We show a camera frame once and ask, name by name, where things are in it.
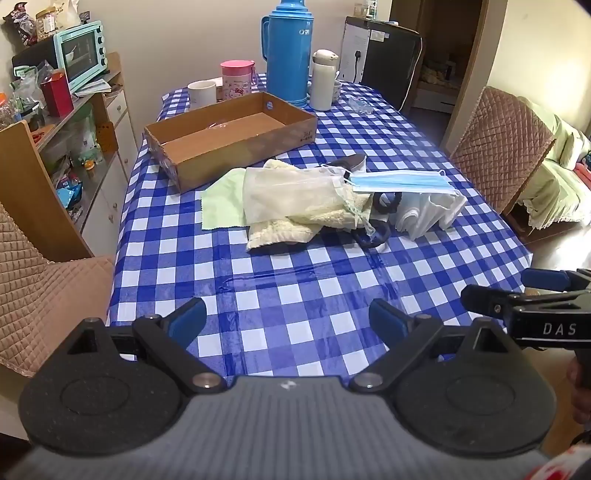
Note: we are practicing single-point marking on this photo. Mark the white mug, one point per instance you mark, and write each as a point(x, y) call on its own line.
point(202, 95)

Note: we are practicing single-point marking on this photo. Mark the black microwave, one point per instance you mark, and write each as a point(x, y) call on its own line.
point(34, 56)

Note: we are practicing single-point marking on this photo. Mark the purple scrunchie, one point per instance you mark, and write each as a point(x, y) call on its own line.
point(376, 236)

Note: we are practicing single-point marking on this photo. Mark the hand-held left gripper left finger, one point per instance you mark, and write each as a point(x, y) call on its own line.
point(189, 319)

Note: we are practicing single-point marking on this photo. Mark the teal toaster oven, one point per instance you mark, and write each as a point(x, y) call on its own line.
point(79, 51)

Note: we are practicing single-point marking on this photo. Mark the person's right hand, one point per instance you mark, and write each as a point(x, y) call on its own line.
point(581, 392)

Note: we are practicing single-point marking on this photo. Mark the green label plastic bottle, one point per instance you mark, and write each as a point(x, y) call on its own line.
point(371, 8)

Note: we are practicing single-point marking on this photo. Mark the small patterned cup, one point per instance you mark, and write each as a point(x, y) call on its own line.
point(337, 90)

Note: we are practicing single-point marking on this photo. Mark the sofa with pale green cover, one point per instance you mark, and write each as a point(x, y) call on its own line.
point(554, 177)

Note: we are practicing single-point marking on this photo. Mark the white plastic bag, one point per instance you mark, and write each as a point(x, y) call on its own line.
point(68, 13)

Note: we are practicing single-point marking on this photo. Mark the cardboard box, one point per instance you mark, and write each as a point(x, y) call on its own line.
point(217, 158)

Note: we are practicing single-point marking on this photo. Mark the glass jar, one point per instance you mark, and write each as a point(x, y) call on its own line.
point(361, 10)

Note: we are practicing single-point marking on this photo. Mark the pink cartoon cup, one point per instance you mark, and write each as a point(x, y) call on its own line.
point(235, 84)

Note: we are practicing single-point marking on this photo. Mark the red box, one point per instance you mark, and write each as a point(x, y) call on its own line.
point(56, 95)

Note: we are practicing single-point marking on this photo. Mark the dark snack bag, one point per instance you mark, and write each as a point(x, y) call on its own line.
point(19, 23)

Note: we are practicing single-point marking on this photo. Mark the blue face mask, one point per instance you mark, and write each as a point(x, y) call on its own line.
point(401, 182)

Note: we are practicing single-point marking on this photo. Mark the clear plastic bag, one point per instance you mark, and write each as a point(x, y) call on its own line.
point(361, 105)
point(28, 87)

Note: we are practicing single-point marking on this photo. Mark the blue snack packet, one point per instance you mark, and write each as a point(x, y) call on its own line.
point(69, 193)

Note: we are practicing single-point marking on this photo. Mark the white mesh bag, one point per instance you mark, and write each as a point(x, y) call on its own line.
point(286, 189)

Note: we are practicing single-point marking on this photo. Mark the quilted beige chair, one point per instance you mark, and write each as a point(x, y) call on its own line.
point(37, 295)
point(498, 147)

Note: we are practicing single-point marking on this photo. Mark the light green cloth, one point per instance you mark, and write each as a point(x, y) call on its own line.
point(221, 203)

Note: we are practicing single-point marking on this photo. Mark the white cloth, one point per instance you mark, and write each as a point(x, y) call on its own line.
point(425, 213)

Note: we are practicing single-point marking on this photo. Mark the clear snack jar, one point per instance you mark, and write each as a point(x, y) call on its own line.
point(46, 23)

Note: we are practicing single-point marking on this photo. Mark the white insulated bottle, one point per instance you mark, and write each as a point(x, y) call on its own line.
point(322, 83)

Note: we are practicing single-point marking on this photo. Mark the cream towel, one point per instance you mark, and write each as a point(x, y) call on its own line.
point(277, 234)

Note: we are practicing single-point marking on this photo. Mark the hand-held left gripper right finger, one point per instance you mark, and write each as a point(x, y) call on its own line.
point(387, 319)

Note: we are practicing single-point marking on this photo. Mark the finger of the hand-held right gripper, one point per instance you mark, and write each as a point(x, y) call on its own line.
point(545, 279)
point(485, 301)

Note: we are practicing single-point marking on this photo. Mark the wooden shelf cabinet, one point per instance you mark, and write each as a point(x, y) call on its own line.
point(113, 138)

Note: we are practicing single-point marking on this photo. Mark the blue thermos flask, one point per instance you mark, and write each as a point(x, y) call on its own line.
point(286, 55)

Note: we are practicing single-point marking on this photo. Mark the paper booklet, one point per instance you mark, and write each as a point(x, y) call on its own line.
point(94, 86)

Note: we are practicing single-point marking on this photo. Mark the black fridge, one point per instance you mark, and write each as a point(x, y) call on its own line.
point(392, 60)

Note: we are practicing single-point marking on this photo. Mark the orange lid jar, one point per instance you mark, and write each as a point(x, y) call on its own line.
point(4, 111)

